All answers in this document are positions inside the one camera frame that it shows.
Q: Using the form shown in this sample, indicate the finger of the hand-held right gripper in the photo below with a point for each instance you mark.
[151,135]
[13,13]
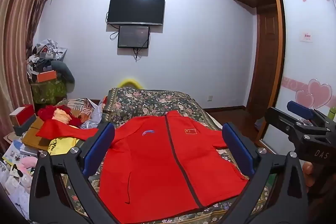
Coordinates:
[299,109]
[281,121]

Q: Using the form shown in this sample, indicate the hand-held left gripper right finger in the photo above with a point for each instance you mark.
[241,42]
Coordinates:
[237,147]

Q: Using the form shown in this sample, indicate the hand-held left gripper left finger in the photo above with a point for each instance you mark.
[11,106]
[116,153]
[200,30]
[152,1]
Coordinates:
[101,145]

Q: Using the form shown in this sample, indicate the red zip jacket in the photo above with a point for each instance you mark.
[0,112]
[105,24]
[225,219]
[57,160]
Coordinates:
[157,161]

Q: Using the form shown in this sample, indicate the person's right hand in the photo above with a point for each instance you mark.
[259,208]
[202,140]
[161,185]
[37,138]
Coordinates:
[308,174]

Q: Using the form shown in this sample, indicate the pale blue cloth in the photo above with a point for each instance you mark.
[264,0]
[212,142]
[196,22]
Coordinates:
[93,121]

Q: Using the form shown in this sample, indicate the green bottle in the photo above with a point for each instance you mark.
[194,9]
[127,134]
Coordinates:
[332,113]

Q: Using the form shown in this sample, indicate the yellow cloth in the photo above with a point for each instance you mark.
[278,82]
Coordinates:
[60,146]

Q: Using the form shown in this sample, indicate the heart-print sliding wardrobe door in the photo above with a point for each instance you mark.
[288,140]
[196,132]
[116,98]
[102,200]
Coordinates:
[307,69]

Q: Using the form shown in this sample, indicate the striped patterned cloth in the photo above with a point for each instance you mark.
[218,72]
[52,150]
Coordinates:
[81,105]

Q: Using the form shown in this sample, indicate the red plush toy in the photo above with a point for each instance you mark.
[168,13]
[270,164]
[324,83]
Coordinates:
[48,112]

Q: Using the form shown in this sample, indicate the cardboard box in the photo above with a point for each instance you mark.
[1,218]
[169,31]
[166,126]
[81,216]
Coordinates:
[32,134]

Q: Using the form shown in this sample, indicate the floral bedspread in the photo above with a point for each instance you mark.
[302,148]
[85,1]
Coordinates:
[157,100]

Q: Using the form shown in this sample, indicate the paper notice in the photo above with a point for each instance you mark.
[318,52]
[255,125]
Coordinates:
[306,37]

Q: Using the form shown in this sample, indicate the green patterned cloth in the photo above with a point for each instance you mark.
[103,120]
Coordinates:
[48,92]

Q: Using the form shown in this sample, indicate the pink plush toy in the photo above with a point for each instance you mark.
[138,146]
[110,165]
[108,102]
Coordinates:
[27,162]

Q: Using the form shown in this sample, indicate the dark grey box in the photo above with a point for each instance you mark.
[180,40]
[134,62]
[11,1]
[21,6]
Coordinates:
[25,128]

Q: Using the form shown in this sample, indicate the red and white box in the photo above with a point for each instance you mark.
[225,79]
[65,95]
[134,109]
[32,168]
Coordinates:
[22,113]

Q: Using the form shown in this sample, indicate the printed photo sheets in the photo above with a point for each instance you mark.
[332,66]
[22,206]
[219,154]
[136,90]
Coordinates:
[14,151]

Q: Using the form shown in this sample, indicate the orange box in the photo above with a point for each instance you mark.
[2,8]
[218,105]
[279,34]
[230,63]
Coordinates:
[46,76]

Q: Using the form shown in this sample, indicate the grey bag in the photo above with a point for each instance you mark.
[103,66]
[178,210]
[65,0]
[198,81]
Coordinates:
[51,46]

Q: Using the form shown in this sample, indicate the striped brown curtain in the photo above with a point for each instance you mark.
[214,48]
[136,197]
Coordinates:
[15,42]

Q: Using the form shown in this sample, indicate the white wall socket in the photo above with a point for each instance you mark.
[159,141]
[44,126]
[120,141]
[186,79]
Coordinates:
[209,98]

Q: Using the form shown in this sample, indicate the small wall monitor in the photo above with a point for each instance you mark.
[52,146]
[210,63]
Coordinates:
[134,36]

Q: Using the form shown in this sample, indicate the wall-mounted television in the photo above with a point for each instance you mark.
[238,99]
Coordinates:
[136,8]

